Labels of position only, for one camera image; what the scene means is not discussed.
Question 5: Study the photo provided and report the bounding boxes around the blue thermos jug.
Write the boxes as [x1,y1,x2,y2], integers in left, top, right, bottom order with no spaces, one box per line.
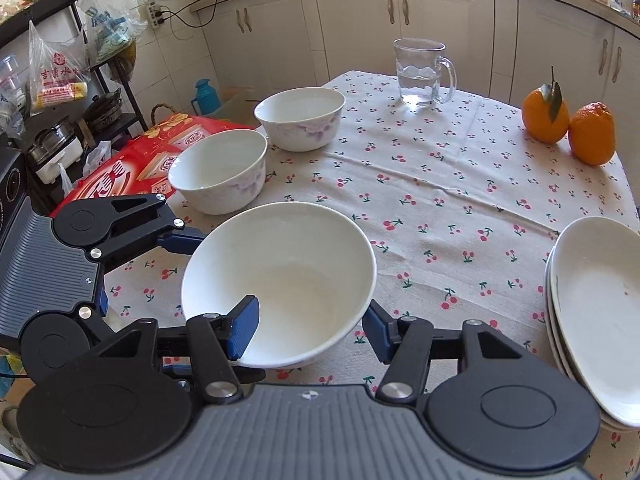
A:
[194,78,222,117]

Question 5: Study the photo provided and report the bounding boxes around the plastic bag with red print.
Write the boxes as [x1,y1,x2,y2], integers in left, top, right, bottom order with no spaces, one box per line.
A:
[27,20,92,114]

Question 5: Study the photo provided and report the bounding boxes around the black power cable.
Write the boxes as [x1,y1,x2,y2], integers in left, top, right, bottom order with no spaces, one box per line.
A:
[159,0,223,28]

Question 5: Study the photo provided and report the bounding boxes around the glass mug with water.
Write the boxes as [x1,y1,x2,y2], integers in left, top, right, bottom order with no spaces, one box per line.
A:
[393,38,458,108]

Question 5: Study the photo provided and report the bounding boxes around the cherry print tablecloth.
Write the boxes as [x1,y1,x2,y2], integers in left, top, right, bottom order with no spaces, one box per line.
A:
[102,70,640,480]

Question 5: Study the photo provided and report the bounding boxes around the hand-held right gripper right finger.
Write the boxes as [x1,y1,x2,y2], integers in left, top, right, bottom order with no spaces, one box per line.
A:
[362,299,544,404]

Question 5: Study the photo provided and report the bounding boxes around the clear bag with blue print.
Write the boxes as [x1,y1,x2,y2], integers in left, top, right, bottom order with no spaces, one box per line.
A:
[79,0,139,62]

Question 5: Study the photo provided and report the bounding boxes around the bumpy orange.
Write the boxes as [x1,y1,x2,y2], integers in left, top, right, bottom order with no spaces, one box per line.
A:
[568,102,616,167]

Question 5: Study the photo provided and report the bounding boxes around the white appliance with steel lid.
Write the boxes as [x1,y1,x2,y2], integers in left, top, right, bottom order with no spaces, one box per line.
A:
[26,117,84,184]

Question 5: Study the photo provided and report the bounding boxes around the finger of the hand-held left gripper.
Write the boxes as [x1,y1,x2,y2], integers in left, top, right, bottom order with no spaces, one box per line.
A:
[75,287,267,392]
[90,192,208,264]

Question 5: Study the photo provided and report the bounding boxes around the clear plastic container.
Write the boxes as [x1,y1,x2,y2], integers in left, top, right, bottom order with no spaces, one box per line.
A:
[0,54,27,137]

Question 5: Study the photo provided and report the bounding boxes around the orange with leaf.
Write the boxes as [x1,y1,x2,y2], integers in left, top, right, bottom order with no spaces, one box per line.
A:
[522,66,571,144]

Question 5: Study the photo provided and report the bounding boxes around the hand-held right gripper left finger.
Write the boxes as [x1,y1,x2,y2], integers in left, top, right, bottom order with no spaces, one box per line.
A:
[97,294,262,407]

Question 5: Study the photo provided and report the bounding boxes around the red printed box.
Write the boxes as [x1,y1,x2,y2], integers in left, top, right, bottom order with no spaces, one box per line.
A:
[50,115,257,219]

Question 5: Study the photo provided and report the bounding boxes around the white plastic bag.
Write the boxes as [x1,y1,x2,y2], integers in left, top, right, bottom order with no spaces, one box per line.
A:
[81,141,119,177]

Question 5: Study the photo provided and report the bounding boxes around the black electric pan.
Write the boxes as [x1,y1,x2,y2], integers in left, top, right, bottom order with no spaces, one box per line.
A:
[81,88,124,129]

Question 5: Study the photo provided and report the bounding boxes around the black metal shelf rack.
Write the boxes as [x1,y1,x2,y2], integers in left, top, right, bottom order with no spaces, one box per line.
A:
[0,0,152,202]

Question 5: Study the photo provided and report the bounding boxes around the cardboard box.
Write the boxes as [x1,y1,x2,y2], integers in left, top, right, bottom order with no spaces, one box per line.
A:
[220,88,260,124]

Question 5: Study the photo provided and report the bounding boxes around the white bowl with purple print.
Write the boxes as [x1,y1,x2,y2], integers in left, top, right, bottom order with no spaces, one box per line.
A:
[168,129,269,216]
[254,87,347,152]

